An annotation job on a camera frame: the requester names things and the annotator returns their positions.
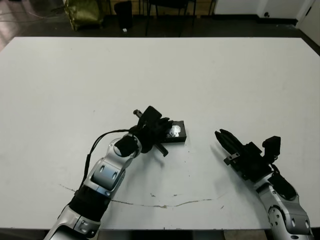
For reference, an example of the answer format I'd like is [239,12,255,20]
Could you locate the yellow-green plastic bag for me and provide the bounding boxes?
[63,0,105,32]

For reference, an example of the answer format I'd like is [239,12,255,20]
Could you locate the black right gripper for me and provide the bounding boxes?
[214,128,274,185]

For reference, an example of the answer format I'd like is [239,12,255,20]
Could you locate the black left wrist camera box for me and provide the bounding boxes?
[141,105,163,124]

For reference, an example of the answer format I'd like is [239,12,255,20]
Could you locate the black upright case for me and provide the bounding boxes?
[114,0,134,30]

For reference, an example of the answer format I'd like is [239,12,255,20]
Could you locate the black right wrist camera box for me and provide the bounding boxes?
[261,135,282,161]

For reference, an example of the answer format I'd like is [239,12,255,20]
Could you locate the white door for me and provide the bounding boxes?
[296,0,320,47]

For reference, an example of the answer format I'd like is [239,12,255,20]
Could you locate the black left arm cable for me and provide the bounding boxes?
[79,127,133,195]

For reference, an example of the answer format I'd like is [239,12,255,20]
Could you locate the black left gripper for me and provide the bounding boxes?
[129,108,174,158]

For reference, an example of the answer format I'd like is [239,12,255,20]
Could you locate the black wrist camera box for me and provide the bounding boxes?
[261,135,282,161]
[141,105,163,124]

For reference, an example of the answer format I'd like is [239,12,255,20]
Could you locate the black box lid silver stripe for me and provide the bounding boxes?
[163,120,188,144]

